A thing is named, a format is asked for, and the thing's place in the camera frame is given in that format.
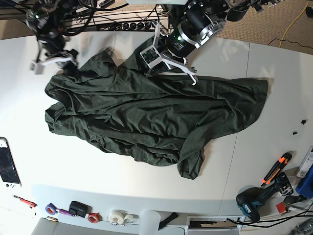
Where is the dark green t-shirt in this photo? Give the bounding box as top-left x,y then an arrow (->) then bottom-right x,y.
45,50 -> 268,180

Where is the red tape roll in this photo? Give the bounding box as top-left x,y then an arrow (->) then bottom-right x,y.
87,213 -> 101,224

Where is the white translucent cup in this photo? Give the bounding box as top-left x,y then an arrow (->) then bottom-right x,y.
139,210 -> 161,235

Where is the orange black utility knife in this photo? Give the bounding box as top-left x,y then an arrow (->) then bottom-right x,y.
261,152 -> 292,187

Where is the black tablet with white frame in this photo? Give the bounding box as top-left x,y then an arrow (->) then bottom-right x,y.
0,137 -> 21,188

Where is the red handled screwdriver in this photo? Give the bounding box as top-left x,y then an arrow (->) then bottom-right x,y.
12,195 -> 37,208

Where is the yellow cable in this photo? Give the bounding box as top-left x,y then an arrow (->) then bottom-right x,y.
279,4 -> 309,48

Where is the purple tape roll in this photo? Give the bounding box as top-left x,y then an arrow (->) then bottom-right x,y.
45,203 -> 58,215

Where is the teal black cordless drill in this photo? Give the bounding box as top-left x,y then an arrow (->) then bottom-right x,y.
236,172 -> 293,223

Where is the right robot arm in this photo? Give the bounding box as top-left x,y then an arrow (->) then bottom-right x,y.
26,0 -> 97,74

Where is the white power strip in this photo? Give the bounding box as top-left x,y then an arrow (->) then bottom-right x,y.
66,9 -> 170,32

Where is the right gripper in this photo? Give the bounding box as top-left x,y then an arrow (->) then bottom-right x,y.
36,36 -> 79,76

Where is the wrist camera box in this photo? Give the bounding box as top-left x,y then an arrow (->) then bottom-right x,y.
30,61 -> 45,75
140,45 -> 162,69

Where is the clear tape dispenser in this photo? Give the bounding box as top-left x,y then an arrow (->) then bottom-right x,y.
107,210 -> 139,226

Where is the blue box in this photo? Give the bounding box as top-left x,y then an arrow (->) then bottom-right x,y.
295,166 -> 313,199

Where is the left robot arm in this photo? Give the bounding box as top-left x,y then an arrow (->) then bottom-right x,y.
140,0 -> 278,85

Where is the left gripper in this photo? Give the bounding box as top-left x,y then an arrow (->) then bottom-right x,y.
146,21 -> 198,86

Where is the black action camera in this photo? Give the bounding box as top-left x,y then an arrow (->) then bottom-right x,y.
68,201 -> 88,218

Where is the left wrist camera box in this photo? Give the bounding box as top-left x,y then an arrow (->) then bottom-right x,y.
140,45 -> 162,69

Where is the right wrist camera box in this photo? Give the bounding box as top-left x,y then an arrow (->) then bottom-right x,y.
30,61 -> 45,75

